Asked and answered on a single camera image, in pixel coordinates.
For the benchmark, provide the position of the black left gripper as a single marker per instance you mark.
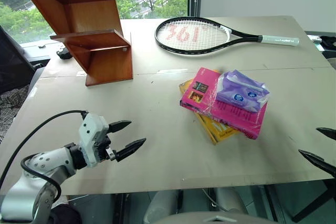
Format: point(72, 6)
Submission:
point(107, 146)

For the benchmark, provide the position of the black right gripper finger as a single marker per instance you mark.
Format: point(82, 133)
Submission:
point(327, 132)
point(317, 163)

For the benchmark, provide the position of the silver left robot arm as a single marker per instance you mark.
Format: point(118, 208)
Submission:
point(39, 171)

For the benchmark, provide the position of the yellow book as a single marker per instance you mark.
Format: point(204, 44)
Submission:
point(215, 129)

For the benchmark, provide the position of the pink book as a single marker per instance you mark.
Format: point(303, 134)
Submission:
point(231, 111)

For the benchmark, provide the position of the wooden shelf unit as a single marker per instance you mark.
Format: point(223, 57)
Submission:
point(86, 24)

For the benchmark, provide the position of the dark items on side desk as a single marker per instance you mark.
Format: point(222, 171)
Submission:
point(325, 41)

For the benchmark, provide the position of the purple wet wipes pack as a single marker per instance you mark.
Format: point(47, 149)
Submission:
point(240, 90)

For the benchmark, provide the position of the grey robot torso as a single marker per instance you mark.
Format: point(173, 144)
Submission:
point(197, 205)

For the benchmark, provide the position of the small black white device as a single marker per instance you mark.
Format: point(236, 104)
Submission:
point(63, 52)

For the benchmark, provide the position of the checkered cloth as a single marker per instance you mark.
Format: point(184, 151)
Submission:
point(10, 108)

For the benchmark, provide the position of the black white tennis racket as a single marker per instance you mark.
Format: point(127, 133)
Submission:
point(199, 35)

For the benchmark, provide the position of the black office chair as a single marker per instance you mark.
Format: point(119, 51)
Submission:
point(13, 61)

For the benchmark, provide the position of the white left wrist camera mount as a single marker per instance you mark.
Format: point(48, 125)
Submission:
point(92, 134)

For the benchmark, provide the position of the black table leg frame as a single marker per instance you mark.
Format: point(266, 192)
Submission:
point(309, 200)

